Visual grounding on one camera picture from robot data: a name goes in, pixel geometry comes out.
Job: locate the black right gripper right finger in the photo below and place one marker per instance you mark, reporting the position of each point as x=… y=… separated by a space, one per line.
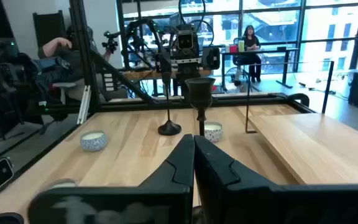
x=222 y=186

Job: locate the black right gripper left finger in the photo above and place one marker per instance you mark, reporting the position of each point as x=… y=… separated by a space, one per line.
x=179 y=168

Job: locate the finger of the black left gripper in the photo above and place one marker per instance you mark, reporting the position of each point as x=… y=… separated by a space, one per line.
x=164 y=62
x=210 y=58

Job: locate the tall black candlestick holder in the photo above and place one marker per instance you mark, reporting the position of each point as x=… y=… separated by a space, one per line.
x=200 y=91

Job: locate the short black candlestick holder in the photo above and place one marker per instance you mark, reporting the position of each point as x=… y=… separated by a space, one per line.
x=169 y=128

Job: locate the white tealight candle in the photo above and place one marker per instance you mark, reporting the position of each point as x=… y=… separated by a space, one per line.
x=93 y=143
x=214 y=133

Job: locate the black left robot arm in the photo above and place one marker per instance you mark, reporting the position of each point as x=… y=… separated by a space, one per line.
x=148 y=21

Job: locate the red cup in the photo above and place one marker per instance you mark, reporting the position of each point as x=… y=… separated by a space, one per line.
x=233 y=48

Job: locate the wooden workbench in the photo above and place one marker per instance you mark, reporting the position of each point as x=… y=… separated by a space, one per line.
x=141 y=74

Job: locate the black office chair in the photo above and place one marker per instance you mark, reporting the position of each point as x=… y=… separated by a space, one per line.
x=239 y=60

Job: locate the green cup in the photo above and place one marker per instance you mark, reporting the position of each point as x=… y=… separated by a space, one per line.
x=241 y=46

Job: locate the person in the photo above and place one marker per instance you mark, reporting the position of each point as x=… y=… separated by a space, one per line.
x=250 y=42
x=53 y=46

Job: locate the black desk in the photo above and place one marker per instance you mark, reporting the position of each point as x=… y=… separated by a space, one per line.
x=259 y=50

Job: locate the black power strip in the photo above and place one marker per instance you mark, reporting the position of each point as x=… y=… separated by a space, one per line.
x=108 y=82

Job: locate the white bars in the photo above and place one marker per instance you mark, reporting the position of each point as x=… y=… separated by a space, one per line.
x=84 y=105

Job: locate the wooden shelf black metal legs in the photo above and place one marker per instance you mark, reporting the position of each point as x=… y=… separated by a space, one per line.
x=315 y=143

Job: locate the black panel board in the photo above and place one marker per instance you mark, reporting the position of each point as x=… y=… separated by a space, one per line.
x=48 y=28

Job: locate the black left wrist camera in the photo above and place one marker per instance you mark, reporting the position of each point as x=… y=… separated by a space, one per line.
x=185 y=41

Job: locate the black tripod camera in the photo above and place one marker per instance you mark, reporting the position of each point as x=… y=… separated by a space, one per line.
x=112 y=43

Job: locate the black aluminium rig frame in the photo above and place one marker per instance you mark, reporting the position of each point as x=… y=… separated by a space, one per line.
x=84 y=46

